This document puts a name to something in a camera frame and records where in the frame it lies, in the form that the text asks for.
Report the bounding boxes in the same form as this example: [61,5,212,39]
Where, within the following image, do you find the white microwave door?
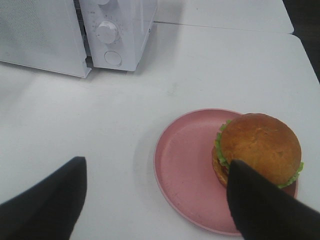
[0,0,91,78]

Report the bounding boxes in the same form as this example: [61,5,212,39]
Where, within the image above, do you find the upper white power knob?
[95,0,110,6]

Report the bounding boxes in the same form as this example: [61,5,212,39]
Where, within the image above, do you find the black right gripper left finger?
[0,156,87,240]

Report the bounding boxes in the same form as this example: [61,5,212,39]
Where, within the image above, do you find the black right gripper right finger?
[226,160,320,240]

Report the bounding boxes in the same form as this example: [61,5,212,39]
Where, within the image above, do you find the white microwave oven body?
[74,0,158,72]

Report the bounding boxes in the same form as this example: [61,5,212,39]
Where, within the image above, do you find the white timer knob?
[96,21,120,44]

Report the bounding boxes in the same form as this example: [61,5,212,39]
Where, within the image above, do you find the burger with lettuce and cheese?
[211,113,304,189]

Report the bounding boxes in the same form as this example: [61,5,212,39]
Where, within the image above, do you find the round white door-release button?
[104,51,122,66]

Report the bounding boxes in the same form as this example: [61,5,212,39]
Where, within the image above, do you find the pink round plate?
[153,109,297,236]

